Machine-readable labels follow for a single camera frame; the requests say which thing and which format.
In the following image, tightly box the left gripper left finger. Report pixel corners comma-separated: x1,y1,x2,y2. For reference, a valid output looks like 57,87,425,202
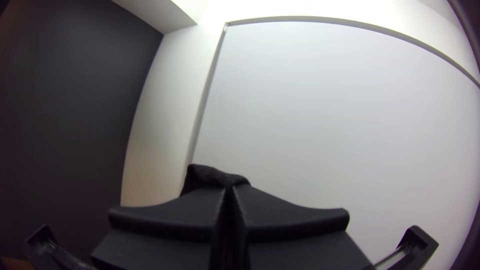
89,186,228,270

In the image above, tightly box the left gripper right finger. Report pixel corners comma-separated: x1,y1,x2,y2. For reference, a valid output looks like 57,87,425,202
232,183,372,270

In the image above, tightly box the black t-shirt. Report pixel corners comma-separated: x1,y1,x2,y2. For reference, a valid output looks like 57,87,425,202
179,163,251,197

